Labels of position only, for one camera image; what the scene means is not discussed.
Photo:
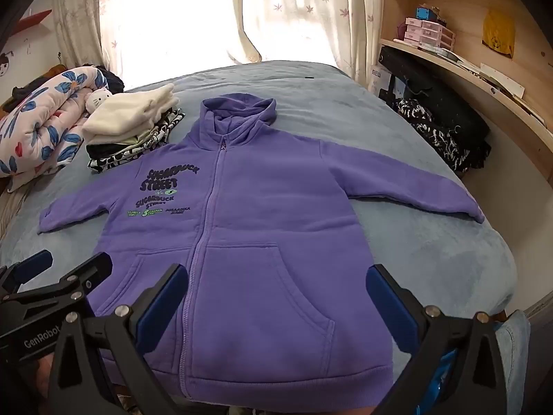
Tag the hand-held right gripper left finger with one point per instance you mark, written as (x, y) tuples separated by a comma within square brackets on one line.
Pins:
[(162, 300)]

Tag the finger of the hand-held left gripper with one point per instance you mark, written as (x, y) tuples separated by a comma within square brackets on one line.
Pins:
[(36, 263), (97, 268)]

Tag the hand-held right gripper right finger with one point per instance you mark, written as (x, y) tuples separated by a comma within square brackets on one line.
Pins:
[(386, 307)]

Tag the purple zip hoodie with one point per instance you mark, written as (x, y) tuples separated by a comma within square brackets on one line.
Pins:
[(259, 224)]

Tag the floral quilt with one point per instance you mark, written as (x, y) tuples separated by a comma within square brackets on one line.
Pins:
[(39, 129)]

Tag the pale green folded garment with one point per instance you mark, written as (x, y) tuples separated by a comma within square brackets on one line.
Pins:
[(140, 138)]

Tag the black-white patterned folded garment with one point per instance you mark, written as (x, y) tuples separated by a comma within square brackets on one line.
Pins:
[(166, 127)]

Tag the white cat plush toy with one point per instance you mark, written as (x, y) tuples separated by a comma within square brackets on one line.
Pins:
[(97, 101)]

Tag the black-white patterned cloth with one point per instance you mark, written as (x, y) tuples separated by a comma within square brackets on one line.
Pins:
[(436, 138)]

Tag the dark knit cloth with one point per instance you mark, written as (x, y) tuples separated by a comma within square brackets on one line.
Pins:
[(112, 80)]

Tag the grey-blue bed blanket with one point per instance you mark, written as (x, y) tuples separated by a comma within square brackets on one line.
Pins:
[(345, 108)]

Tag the long black bag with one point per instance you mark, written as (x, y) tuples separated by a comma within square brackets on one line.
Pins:
[(445, 108)]

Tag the white cardboard box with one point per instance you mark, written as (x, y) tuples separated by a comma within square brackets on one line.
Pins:
[(380, 80)]

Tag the floral sheer curtain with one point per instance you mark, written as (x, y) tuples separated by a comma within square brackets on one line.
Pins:
[(319, 13), (82, 13)]

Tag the pill blister pack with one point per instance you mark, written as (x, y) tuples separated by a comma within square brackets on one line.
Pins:
[(445, 52)]

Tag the pink drawer organizer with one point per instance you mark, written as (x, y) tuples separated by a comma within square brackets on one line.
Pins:
[(427, 32)]

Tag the wooden shelf unit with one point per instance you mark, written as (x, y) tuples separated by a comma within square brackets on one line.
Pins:
[(466, 39)]

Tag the cream curtain panel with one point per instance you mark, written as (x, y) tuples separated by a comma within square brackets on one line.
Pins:
[(246, 30)]

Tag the small blue box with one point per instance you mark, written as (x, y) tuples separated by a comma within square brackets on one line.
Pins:
[(425, 14)]

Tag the yellow cloth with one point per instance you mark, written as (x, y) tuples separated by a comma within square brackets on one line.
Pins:
[(499, 32)]

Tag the red wall decoration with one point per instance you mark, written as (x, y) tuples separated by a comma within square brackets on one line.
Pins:
[(30, 21)]

